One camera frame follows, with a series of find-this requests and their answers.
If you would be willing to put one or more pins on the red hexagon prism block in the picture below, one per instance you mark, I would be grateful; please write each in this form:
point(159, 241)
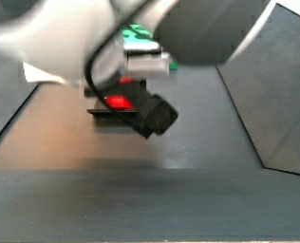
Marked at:
point(115, 98)

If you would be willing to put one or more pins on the green shape sorter board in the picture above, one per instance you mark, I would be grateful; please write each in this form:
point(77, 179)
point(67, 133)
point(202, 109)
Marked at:
point(139, 42)

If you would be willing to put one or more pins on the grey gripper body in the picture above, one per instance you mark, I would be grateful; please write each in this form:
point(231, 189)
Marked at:
point(146, 60)

